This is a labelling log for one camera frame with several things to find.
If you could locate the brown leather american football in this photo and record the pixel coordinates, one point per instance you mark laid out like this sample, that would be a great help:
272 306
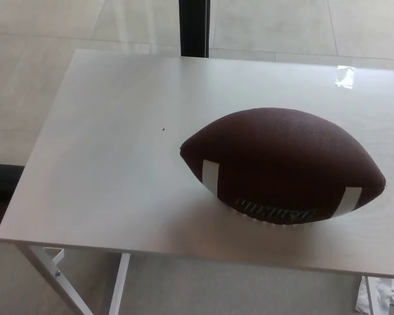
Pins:
275 157

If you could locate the clear tape piece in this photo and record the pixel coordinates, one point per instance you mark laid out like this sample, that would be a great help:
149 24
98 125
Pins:
345 77

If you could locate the crumpled white paper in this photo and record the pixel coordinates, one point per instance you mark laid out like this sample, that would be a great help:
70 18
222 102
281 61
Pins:
385 295

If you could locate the black vertical window post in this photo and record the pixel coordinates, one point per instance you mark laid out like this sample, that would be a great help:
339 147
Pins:
193 26

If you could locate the white metal table frame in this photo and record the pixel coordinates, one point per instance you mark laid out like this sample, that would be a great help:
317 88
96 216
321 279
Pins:
118 288

